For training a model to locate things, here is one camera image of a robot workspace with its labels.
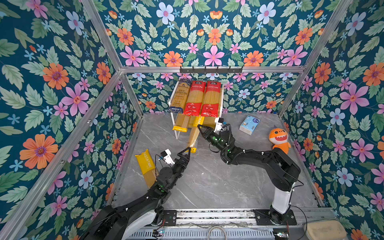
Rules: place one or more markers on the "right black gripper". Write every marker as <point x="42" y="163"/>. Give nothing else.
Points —
<point x="209" y="134"/>

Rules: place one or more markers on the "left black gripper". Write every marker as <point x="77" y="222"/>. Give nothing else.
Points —
<point x="181" y="159"/>

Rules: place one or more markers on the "yellow pasta bag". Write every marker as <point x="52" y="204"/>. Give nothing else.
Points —
<point x="195" y="133"/>
<point x="181" y="123"/>
<point x="148" y="168"/>

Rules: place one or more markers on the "red spaghetti bag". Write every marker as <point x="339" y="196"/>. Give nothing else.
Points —
<point x="195" y="99"/>
<point x="212" y="98"/>

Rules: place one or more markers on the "blue gold spaghetti bag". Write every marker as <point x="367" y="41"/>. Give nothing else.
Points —
<point x="179" y="99"/>

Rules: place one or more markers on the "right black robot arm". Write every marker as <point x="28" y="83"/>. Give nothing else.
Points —
<point x="281" y="169"/>

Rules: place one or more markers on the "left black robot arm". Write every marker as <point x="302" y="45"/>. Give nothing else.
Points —
<point x="121" y="222"/>

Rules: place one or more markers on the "blue tissue pack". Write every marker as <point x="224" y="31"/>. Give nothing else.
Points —
<point x="249" y="125"/>

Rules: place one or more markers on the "orange shark plush toy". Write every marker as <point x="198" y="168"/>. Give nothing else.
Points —
<point x="279" y="138"/>

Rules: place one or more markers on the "beige cushion pad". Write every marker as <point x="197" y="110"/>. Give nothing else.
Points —
<point x="325" y="230"/>

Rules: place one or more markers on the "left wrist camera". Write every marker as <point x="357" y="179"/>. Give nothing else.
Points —
<point x="166" y="156"/>

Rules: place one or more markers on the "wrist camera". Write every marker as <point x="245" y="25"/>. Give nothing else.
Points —
<point x="219" y="122"/>
<point x="166" y="156"/>

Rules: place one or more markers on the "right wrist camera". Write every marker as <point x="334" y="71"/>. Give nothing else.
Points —
<point x="219" y="122"/>

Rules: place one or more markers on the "black hook rail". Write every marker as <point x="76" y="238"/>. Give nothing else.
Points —
<point x="209" y="70"/>

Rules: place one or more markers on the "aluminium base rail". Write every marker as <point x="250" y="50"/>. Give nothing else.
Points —
<point x="242" y="218"/>

